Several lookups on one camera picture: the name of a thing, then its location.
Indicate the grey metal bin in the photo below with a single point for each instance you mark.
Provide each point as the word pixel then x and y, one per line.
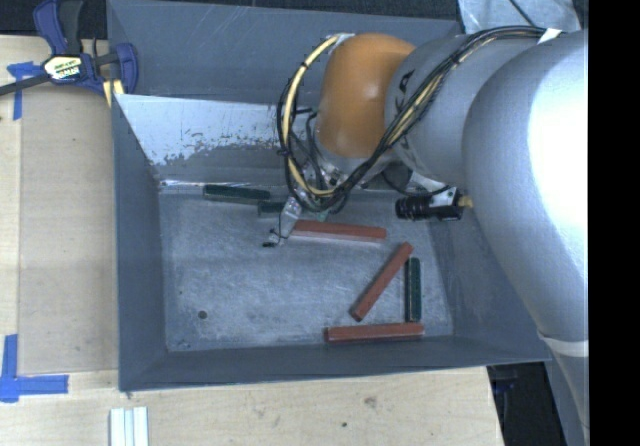
pixel 250 284

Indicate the red-brown flat block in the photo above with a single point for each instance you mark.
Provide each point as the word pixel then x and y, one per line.
pixel 345 230
pixel 375 333
pixel 382 281

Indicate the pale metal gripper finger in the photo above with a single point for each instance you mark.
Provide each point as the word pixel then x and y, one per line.
pixel 293 207
pixel 286 236

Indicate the dark green flat block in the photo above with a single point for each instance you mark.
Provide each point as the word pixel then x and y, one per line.
pixel 235 193
pixel 413 289

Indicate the pale wood flat board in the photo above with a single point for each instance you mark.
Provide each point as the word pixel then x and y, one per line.
pixel 65 234

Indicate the black cylinder on white bracket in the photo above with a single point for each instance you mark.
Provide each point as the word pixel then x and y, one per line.
pixel 420 207

